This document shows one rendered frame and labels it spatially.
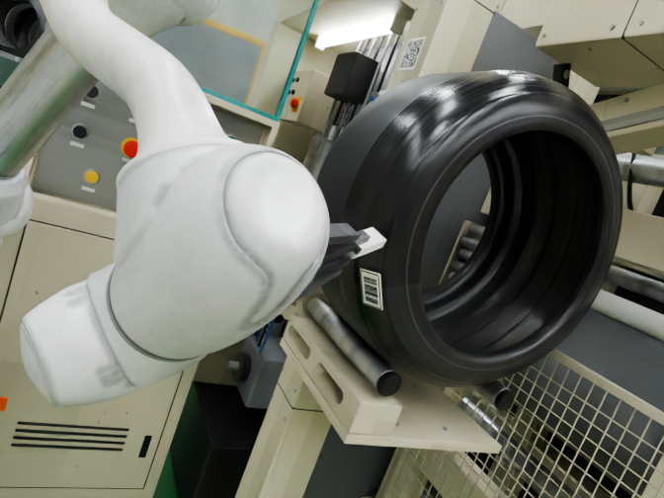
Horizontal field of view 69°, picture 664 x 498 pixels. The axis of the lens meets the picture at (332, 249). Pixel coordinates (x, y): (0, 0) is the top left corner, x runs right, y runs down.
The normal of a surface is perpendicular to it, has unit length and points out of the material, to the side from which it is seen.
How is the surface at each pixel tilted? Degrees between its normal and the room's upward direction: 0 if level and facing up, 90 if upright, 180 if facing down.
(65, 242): 90
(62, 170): 90
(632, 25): 90
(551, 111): 80
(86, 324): 43
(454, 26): 90
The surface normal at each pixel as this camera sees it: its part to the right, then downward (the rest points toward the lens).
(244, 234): 0.00, 0.17
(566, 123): 0.44, 0.11
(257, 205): 0.70, -0.26
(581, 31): -0.85, -0.24
